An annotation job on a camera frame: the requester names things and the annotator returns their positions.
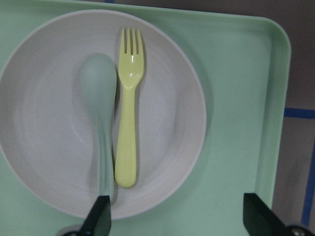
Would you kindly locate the white round plate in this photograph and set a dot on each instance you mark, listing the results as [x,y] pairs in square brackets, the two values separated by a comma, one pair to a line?
[45,132]

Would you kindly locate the pale green plastic spoon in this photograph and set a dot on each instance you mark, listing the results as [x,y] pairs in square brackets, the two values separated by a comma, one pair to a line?
[98,80]

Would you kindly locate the yellow plastic fork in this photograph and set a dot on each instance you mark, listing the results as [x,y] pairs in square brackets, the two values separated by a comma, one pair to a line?
[131,71]

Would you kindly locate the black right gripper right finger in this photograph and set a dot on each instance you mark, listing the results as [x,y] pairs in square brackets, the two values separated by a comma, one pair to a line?
[259,220]

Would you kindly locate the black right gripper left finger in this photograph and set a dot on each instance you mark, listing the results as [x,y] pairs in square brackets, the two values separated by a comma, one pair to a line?
[98,221]

